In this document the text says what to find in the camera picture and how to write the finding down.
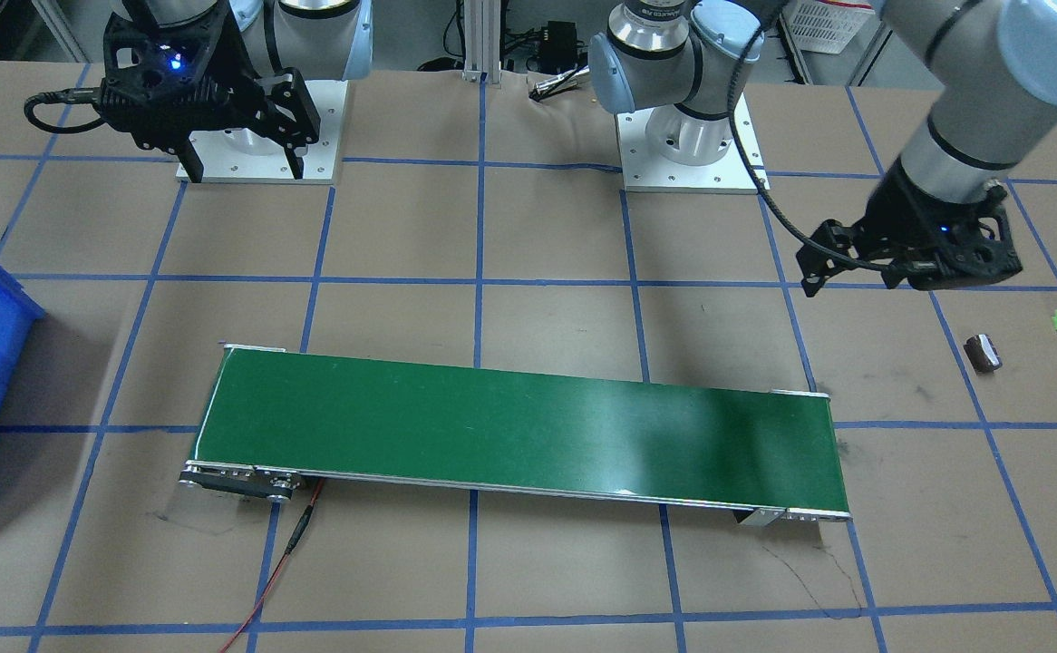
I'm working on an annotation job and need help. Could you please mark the aluminium frame post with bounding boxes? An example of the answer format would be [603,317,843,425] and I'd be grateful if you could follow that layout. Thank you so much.
[461,0,503,85]

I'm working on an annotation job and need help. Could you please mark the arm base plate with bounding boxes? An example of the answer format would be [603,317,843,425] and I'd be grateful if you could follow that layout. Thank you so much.
[616,96,769,194]
[175,80,350,186]

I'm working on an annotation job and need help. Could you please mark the red black conveyor cable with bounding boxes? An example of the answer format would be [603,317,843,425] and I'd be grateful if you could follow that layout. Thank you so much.
[218,479,328,653]

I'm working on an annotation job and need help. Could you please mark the dark brown capacitor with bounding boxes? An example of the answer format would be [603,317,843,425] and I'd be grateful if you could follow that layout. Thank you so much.
[964,332,1004,375]

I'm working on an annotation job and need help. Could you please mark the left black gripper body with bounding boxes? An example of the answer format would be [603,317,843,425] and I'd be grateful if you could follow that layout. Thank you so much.
[864,167,1023,292]

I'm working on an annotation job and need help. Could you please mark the green conveyor belt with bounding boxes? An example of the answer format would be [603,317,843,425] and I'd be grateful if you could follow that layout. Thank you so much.
[180,346,851,526]

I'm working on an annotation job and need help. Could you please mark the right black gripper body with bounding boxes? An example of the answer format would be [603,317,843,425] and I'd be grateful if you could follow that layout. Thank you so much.
[98,1,262,153]

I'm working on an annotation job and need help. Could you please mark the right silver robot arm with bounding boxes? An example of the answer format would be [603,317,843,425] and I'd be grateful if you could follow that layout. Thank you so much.
[91,1,373,183]

